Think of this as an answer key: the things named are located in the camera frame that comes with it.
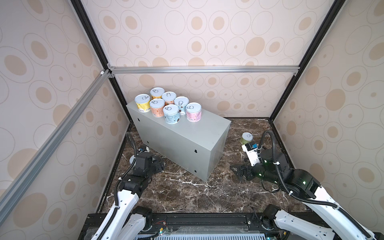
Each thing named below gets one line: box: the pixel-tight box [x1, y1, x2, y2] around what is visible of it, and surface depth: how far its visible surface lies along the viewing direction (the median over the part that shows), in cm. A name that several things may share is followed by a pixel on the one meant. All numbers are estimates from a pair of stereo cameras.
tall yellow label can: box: [134, 93, 151, 113], surface depth 75 cm
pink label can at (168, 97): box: [162, 91, 177, 107], surface depth 76 cm
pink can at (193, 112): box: [186, 102, 202, 122], surface depth 71 cm
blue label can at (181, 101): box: [174, 96, 190, 112], surface depth 73 cm
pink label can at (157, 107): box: [149, 98, 165, 118], surface depth 73 cm
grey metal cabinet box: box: [126, 102, 232, 181], surface depth 74 cm
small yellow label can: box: [150, 87, 165, 100], surface depth 79 cm
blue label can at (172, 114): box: [163, 104, 180, 125], surface depth 70 cm
